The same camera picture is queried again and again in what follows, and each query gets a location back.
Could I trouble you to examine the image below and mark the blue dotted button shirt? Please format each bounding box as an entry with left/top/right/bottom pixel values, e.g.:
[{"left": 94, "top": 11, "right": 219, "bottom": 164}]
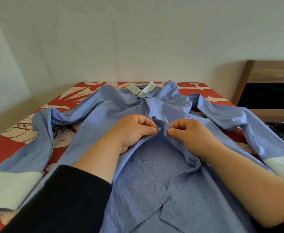
[{"left": 0, "top": 80, "right": 284, "bottom": 233}]

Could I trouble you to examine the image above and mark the person's right hand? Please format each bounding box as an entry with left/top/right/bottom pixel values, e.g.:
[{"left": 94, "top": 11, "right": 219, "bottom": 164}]
[{"left": 167, "top": 118, "right": 221, "bottom": 164}]

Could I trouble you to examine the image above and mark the person's right forearm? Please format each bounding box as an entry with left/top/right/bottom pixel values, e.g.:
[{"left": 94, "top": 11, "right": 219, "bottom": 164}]
[{"left": 204, "top": 143, "right": 284, "bottom": 228}]

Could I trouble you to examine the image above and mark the person's left hand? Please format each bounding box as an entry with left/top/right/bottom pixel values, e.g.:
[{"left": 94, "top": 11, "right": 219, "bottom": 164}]
[{"left": 107, "top": 114, "right": 158, "bottom": 155}]

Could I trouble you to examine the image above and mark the person's left forearm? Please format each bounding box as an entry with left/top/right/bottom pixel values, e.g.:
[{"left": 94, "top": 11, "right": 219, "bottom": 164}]
[{"left": 73, "top": 136, "right": 123, "bottom": 185}]

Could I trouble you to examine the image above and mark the brown wooden bed frame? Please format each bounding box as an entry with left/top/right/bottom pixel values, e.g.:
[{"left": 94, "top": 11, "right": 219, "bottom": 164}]
[{"left": 232, "top": 60, "right": 284, "bottom": 123}]

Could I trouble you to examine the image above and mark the black sleeve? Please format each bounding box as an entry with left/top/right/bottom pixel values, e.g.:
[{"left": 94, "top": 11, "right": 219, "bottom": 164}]
[
  {"left": 0, "top": 165, "right": 113, "bottom": 233},
  {"left": 251, "top": 212, "right": 284, "bottom": 233}
]

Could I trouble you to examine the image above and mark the black white patterned cloth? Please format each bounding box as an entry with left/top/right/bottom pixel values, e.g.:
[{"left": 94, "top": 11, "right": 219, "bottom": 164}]
[{"left": 264, "top": 121, "right": 284, "bottom": 150}]

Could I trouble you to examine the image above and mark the red white patterned bedsheet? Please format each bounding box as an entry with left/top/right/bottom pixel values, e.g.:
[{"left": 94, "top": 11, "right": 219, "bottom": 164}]
[{"left": 0, "top": 81, "right": 263, "bottom": 233}]

